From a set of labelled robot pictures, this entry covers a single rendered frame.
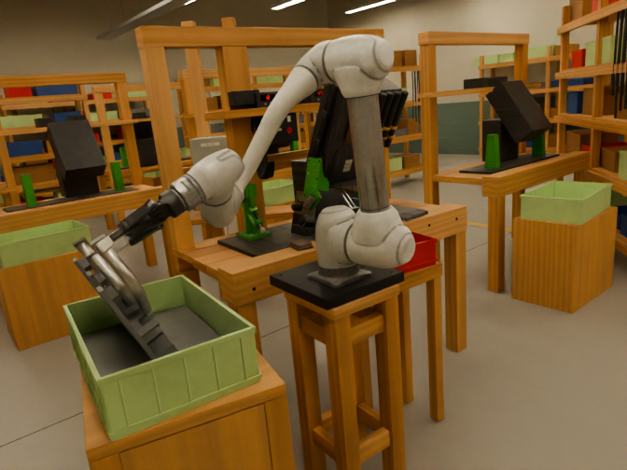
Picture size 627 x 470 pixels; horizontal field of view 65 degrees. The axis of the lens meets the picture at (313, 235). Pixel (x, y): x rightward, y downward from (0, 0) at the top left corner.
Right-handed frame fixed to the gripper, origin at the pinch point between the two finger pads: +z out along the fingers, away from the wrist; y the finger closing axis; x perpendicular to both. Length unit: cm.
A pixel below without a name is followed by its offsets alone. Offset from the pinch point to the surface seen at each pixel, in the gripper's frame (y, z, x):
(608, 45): -153, -428, 27
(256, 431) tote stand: -29, 1, 57
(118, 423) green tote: -13.8, 25.3, 33.3
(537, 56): -535, -893, -105
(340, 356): -55, -38, 57
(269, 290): -82, -44, 16
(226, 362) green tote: -17.6, -3.6, 38.9
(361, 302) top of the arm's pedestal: -46, -55, 50
